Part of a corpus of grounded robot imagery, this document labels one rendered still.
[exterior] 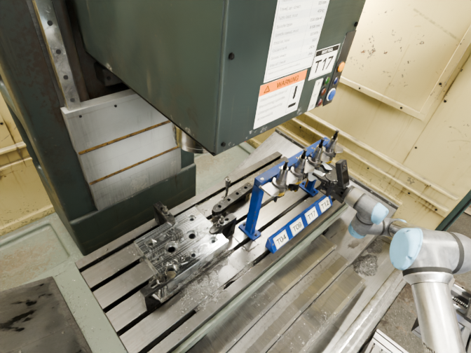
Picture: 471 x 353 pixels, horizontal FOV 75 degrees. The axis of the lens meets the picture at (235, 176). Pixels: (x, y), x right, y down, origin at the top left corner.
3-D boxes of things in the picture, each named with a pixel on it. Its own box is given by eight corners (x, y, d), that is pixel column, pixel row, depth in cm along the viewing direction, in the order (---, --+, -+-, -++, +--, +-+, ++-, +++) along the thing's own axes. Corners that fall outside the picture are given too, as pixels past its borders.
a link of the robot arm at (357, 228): (375, 241, 126) (387, 225, 118) (348, 239, 125) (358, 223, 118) (370, 226, 131) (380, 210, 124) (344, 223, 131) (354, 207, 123)
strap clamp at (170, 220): (177, 235, 132) (176, 213, 122) (171, 239, 130) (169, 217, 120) (160, 216, 138) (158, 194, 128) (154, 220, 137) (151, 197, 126)
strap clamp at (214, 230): (234, 232, 136) (237, 211, 126) (212, 248, 129) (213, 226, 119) (229, 227, 138) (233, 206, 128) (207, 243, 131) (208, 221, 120)
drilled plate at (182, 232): (228, 247, 125) (228, 240, 122) (167, 291, 109) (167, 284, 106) (193, 213, 137) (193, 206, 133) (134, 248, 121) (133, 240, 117)
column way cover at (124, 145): (184, 171, 162) (183, 80, 127) (97, 213, 136) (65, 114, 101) (179, 167, 164) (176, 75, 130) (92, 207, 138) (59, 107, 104)
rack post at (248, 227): (261, 234, 137) (273, 188, 116) (253, 241, 134) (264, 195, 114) (246, 221, 141) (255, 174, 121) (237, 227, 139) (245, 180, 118)
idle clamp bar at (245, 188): (252, 195, 154) (254, 186, 150) (216, 222, 139) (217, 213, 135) (245, 190, 156) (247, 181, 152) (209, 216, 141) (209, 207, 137)
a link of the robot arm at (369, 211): (373, 230, 116) (383, 216, 110) (349, 212, 121) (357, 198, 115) (383, 220, 120) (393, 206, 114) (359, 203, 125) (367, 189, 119)
